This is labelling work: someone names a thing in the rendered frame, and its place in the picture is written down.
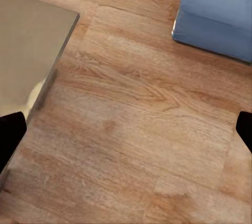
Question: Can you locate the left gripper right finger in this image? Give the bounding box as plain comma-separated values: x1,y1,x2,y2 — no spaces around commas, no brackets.
236,111,252,153

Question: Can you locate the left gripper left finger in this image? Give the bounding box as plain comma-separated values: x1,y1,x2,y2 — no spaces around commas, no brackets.
0,111,27,174

